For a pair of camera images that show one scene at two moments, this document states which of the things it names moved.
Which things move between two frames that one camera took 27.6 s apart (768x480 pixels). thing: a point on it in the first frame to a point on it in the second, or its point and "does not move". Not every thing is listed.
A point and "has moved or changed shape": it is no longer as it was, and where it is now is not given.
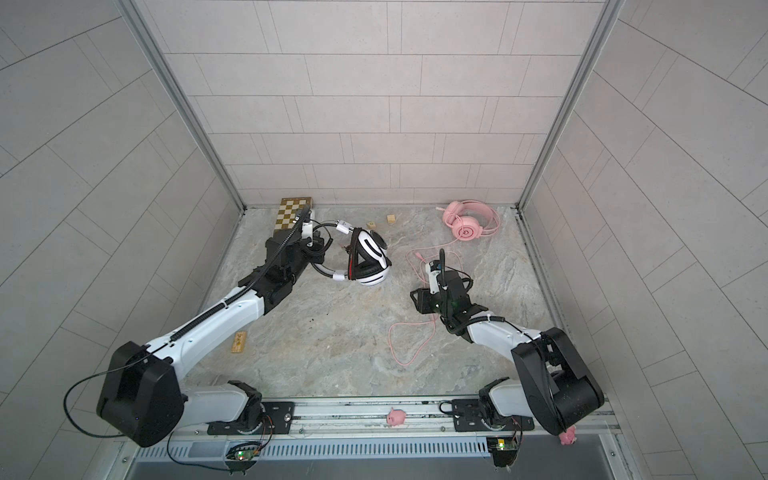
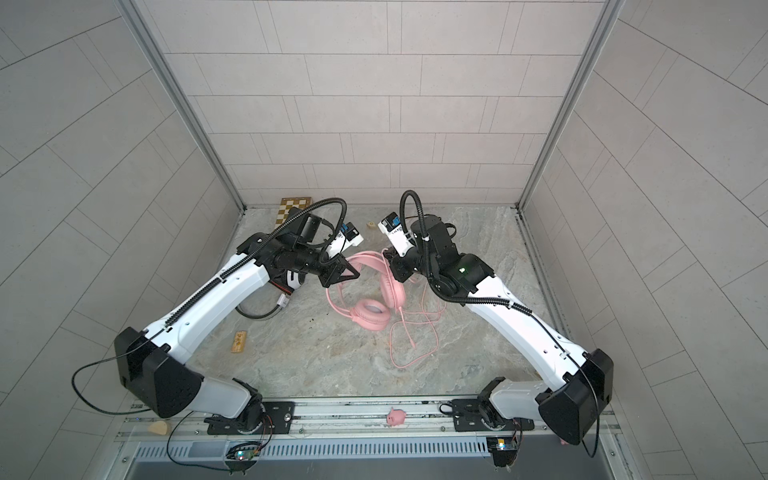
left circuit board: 243,453 does not move
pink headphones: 469,219 to 367,290
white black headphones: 367,255 has moved or changed shape
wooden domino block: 239,342 does not move
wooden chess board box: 288,210 does not move
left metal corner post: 175,92 does not move
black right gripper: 423,303 to 401,272
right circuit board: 504,449 does not move
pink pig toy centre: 396,417 does not move
